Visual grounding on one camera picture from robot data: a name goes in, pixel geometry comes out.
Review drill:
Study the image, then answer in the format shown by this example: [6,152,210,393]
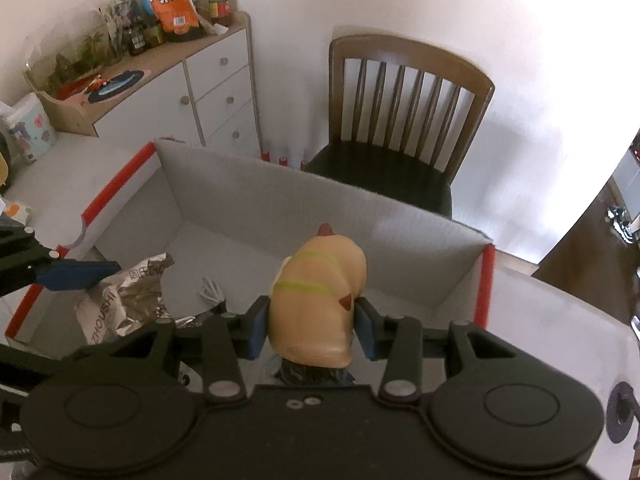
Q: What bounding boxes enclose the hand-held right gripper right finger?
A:
[356,299,506,406]

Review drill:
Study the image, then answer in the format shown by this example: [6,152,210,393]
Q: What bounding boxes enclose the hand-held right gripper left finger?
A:
[110,296,271,405]

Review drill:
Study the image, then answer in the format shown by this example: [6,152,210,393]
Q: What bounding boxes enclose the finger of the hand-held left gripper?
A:
[35,260,123,292]

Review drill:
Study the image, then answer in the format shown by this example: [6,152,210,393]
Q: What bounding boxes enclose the tan doll head toy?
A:
[268,223,367,369]

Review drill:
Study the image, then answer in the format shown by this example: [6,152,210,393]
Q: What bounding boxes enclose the silver foil snack packet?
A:
[74,252,176,347]

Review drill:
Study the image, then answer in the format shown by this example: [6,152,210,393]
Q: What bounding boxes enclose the red cardboard box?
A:
[5,137,496,361]

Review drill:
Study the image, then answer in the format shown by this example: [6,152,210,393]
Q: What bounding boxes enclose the heart print tissue pack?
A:
[0,92,57,165]

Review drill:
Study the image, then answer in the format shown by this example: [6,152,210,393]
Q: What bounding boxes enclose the row of red-capped bottles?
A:
[259,147,312,172]

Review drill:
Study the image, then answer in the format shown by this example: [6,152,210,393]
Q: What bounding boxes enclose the round blue dish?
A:
[85,69,146,104]

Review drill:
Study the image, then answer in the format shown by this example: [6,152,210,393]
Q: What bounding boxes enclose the wooden chair black seat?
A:
[304,35,496,220]

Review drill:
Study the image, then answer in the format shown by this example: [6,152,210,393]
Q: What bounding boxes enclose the glass tank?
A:
[24,0,147,97]

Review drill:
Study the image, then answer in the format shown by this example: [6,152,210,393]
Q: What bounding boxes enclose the white wooden sideboard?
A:
[37,10,262,162]

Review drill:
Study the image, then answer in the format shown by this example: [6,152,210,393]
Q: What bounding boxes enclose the dark green bottles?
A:
[126,19,166,57]

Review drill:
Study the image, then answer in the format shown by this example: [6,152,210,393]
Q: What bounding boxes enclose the black phone stand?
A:
[604,381,640,444]

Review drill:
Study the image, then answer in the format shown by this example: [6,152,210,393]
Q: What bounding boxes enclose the black white sneakers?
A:
[604,204,640,244]

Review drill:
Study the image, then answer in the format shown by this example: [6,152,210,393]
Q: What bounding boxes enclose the orange snack bag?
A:
[137,0,206,44]

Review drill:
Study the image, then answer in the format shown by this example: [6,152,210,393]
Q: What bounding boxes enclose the red lidded jar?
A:
[206,0,235,26]

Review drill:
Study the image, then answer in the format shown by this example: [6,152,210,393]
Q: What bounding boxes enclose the white cable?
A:
[200,277,227,307]

